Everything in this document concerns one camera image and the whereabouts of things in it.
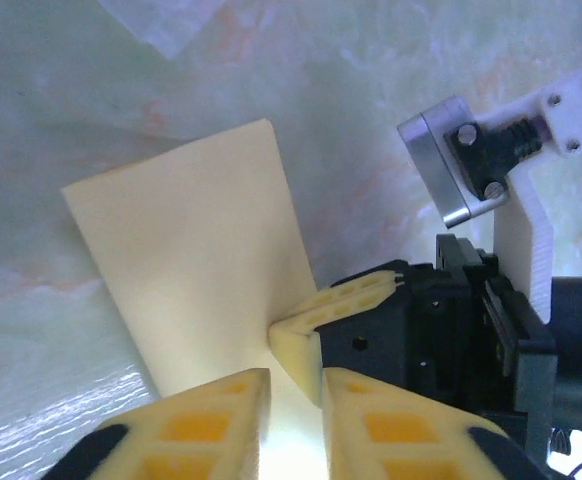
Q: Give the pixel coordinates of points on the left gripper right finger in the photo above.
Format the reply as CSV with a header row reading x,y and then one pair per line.
x,y
396,435

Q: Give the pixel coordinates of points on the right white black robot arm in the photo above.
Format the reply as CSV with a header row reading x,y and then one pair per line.
x,y
581,325

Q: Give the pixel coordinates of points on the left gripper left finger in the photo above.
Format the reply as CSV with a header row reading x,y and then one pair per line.
x,y
196,430

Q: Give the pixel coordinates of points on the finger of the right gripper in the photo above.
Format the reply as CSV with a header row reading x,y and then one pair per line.
x,y
356,290
301,345

